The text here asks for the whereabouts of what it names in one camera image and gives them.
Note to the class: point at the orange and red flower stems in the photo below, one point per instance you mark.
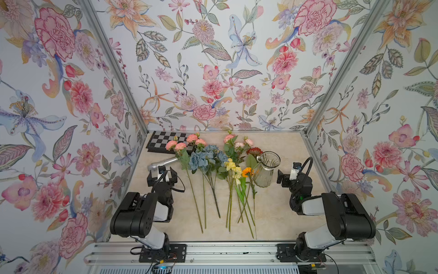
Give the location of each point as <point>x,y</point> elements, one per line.
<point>246,190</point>

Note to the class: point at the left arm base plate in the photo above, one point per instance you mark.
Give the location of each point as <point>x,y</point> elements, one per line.
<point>171,253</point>

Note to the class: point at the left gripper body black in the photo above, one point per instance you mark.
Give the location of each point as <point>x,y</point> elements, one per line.
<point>170,183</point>

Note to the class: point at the black white checkerboard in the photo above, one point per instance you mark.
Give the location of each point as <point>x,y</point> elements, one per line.
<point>159,140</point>

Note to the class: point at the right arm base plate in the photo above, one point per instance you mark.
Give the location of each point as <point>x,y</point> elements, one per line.
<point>299,253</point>

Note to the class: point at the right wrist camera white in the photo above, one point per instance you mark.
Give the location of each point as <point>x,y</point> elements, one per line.
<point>295,171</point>

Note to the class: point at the grey metal cylinder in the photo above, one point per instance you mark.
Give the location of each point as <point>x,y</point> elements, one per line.
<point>155,166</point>

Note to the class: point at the yellow flower bunch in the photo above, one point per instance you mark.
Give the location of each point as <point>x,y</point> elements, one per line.
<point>232,174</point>

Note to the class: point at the clear glass vase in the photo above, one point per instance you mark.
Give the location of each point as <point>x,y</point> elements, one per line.
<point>267,162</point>

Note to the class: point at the blue flower bunch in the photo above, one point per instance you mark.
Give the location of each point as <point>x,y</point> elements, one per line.
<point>208,160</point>

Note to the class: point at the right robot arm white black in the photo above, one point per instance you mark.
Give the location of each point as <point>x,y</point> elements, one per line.
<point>346,218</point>

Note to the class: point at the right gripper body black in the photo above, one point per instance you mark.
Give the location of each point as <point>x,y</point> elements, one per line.
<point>291,184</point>

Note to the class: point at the aluminium front rail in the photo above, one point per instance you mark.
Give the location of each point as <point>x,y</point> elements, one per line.
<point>229,253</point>

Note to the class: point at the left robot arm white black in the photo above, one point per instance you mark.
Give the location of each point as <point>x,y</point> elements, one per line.
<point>137,213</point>

